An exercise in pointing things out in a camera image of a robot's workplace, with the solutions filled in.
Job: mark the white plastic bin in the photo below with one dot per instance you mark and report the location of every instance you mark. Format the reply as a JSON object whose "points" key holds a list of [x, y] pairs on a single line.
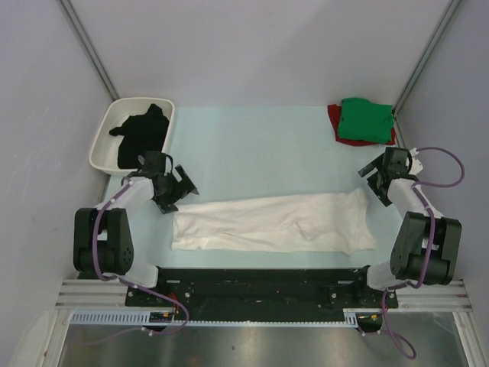
{"points": [[104, 152]]}

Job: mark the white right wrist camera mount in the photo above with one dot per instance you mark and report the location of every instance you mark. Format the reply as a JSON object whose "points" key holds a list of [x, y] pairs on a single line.
{"points": [[414, 164]]}

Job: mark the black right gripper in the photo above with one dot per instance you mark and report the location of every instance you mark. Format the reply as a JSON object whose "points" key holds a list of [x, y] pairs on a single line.
{"points": [[372, 166]]}

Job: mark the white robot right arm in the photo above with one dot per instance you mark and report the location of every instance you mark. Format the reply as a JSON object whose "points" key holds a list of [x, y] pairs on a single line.
{"points": [[426, 248]]}

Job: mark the black t-shirt in bin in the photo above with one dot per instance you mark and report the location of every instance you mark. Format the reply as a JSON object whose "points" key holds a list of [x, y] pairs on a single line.
{"points": [[141, 133]]}

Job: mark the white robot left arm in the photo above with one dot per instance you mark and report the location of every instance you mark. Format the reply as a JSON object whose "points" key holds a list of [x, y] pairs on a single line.
{"points": [[102, 240]]}

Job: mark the left aluminium corner post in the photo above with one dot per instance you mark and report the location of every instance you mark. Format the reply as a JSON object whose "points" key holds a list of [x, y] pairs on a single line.
{"points": [[80, 32]]}

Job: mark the red folded t-shirt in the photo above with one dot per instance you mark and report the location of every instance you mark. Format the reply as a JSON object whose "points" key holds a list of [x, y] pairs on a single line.
{"points": [[334, 112]]}

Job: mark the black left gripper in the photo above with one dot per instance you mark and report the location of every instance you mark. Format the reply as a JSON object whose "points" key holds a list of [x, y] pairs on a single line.
{"points": [[182, 188]]}

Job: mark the green folded t-shirt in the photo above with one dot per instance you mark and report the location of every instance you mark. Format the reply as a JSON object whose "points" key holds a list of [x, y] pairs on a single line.
{"points": [[363, 120]]}

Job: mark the aluminium corner post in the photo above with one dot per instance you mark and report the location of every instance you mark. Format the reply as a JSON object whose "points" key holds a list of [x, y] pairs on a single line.
{"points": [[80, 32], [436, 36]]}

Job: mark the white t-shirt with robot print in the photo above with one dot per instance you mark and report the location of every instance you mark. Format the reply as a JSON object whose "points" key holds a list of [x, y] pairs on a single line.
{"points": [[324, 222]]}

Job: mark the right aluminium corner post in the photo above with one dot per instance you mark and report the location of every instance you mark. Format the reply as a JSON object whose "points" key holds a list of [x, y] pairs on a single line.
{"points": [[436, 36]]}

